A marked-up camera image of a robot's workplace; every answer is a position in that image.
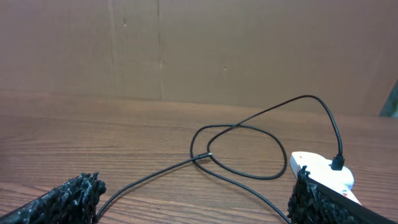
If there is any black USB charging cable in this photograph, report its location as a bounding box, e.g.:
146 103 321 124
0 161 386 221
96 95 346 224

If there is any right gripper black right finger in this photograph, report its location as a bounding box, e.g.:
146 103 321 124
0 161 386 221
287 166 397 224

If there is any white power strip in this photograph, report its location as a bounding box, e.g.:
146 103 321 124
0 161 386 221
289 151 361 204

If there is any white charger plug adapter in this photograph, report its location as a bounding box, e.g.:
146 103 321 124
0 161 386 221
318 159 354 190

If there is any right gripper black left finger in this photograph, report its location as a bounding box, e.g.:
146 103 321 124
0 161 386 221
1 172 106 224

